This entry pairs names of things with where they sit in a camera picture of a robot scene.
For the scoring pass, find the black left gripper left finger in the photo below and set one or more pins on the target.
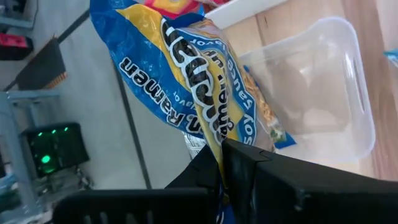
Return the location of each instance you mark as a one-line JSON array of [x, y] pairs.
[[140, 205]]

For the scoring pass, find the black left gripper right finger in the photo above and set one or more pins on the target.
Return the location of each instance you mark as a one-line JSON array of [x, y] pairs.
[[311, 199]]

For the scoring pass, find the blue Maruchan soy sauce pack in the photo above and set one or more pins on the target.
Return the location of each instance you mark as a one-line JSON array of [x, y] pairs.
[[236, 102], [140, 46]]

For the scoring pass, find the light-blue-edged Maruchan beef pack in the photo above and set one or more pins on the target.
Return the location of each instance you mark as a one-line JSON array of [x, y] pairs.
[[392, 57]]

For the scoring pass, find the red Maruchan beef pack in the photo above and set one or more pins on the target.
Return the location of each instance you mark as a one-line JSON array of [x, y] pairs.
[[174, 6]]

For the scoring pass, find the black computer tower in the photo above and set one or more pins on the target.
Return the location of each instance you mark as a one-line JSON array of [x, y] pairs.
[[62, 149]]

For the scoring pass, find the clear plastic bin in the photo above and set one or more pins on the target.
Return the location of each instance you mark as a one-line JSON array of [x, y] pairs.
[[326, 93]]

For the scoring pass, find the black hazard-striped floor platform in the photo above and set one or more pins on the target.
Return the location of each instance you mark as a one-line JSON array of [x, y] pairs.
[[40, 68]]

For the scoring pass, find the white plastic bin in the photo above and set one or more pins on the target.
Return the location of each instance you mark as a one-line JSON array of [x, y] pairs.
[[242, 11]]

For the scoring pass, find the red box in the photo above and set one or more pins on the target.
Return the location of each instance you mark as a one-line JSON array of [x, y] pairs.
[[12, 40]]

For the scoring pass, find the grey metal table frame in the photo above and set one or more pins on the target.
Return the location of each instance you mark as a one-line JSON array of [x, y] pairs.
[[14, 130]]

